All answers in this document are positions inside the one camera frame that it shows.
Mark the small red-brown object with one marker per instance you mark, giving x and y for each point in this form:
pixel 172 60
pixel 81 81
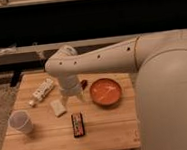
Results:
pixel 84 83

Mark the white plastic cup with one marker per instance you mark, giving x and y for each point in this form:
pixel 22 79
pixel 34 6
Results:
pixel 20 121

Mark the dark snack bar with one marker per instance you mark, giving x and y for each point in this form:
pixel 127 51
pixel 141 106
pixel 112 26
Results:
pixel 77 125

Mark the wooden table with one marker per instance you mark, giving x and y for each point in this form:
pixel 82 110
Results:
pixel 111 128

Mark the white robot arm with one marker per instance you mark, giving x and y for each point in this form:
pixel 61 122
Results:
pixel 160 62

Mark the white wrapped packet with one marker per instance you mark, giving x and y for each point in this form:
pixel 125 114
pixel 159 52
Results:
pixel 58 108

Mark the orange ceramic bowl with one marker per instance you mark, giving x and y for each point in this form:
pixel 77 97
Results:
pixel 105 92

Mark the white plastic bottle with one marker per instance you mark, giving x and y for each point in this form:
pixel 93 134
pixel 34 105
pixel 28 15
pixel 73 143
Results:
pixel 40 93

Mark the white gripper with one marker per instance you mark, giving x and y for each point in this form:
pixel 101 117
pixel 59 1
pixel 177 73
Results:
pixel 70 85

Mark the grey horizontal rail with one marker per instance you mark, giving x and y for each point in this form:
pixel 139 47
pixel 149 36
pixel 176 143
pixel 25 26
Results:
pixel 31 53

